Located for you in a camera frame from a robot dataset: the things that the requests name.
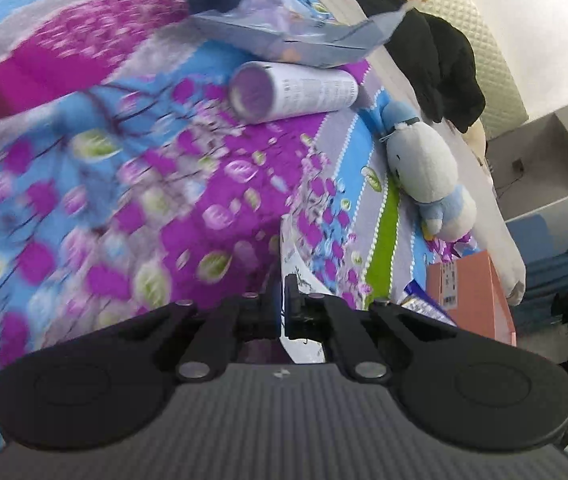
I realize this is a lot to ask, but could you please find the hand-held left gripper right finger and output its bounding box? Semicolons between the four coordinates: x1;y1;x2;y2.
284;274;459;382

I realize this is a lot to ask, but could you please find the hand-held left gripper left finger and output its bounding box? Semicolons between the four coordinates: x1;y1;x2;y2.
114;280;283;382

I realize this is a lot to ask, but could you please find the white snack packet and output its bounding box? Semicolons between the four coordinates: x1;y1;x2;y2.
280;214;332;365

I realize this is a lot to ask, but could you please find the dark blue snack packet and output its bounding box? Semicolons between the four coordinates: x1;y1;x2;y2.
398;280;457;327

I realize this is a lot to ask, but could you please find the pink cardboard box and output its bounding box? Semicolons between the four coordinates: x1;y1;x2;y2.
426;251;517;347

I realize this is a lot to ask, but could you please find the white and blue plush toy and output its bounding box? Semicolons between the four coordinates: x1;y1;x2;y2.
376;100;478;242

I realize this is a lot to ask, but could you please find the white cylinder can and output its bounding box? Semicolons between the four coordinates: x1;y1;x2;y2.
228;61;359;123

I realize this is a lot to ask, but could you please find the grey duvet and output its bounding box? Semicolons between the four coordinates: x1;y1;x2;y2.
289;0;527;306

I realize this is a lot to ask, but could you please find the purple floral printed quilt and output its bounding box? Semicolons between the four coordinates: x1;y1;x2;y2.
0;0;479;471

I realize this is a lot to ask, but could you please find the beige pillow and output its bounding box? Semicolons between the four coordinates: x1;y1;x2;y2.
464;122;487;157

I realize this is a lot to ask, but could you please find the blue padded board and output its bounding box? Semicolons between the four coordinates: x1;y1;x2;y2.
506;212;552;261

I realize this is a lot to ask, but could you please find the blue hanging cloth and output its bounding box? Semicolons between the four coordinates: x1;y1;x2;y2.
521;250;568;301

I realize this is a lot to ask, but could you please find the pale blue plastic bag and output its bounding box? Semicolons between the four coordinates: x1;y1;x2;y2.
191;0;417;68

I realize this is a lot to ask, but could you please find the black jacket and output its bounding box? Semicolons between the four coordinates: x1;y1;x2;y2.
324;0;487;133

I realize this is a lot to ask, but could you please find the cream quilted headboard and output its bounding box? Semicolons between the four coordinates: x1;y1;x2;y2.
416;0;529;141

